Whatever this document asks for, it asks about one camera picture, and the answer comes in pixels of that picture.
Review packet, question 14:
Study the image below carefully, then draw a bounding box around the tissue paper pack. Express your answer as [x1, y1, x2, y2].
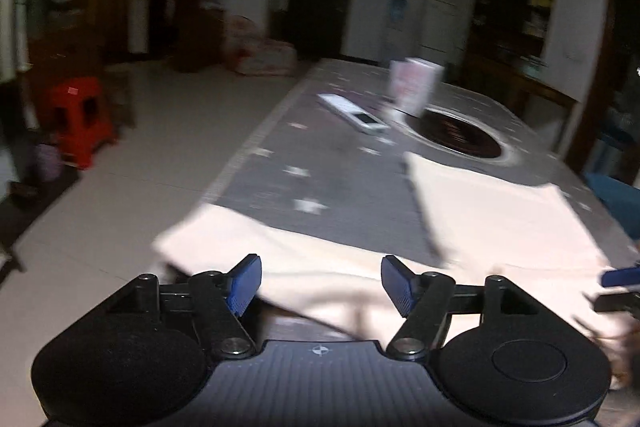
[389, 58, 443, 118]

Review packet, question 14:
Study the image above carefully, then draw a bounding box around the blue sofa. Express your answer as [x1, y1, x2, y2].
[585, 172, 640, 243]

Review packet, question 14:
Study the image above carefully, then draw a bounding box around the brown interior door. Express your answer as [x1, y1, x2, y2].
[100, 0, 136, 62]

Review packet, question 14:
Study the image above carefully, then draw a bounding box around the dark wooden sideboard cabinet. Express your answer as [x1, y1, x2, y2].
[462, 0, 583, 148]

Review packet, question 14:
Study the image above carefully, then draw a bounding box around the white remote control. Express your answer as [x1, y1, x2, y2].
[318, 93, 391, 136]

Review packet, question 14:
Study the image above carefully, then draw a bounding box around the polka dot bag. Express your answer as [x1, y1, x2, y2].
[225, 14, 298, 76]

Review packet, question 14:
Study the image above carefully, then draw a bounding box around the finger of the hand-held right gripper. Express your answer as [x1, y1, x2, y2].
[592, 291, 640, 322]
[601, 268, 640, 289]

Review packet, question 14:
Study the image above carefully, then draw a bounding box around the dark entrance door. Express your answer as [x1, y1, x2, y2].
[286, 0, 358, 60]

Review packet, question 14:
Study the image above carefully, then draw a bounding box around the white refrigerator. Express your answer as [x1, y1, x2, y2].
[417, 0, 463, 72]

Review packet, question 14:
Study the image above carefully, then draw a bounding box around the red plastic stool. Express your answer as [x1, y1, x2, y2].
[47, 77, 118, 170]

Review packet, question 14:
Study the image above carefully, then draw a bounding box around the cream white garment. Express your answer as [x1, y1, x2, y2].
[152, 152, 640, 358]

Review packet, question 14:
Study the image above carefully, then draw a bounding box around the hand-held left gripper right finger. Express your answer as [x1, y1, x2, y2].
[380, 254, 551, 360]

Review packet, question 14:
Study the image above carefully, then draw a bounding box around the small wooden stool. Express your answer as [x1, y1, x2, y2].
[102, 67, 138, 128]

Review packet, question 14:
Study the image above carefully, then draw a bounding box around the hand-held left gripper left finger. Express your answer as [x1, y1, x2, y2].
[102, 253, 263, 360]

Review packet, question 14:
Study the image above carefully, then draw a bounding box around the water dispenser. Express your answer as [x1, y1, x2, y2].
[382, 0, 408, 68]

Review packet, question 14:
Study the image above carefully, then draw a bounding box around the purple waste bin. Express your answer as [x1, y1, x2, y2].
[35, 142, 63, 184]

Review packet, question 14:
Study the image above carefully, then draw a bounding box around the round black induction cooktop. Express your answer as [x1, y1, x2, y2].
[400, 104, 521, 168]

